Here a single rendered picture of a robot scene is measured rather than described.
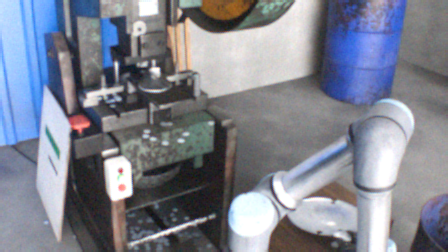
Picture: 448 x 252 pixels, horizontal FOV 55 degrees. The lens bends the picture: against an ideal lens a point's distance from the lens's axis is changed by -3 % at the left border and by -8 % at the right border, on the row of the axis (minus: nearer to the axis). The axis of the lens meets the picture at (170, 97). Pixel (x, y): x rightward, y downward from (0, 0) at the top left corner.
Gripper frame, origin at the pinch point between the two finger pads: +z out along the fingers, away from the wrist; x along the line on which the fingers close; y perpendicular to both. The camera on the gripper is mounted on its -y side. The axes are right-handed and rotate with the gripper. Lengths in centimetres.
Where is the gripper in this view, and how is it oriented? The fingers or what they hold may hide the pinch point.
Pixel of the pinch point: (342, 232)
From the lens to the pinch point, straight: 164.3
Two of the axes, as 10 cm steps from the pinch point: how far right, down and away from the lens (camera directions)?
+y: -9.9, 0.4, -1.1
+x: 0.1, 9.6, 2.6
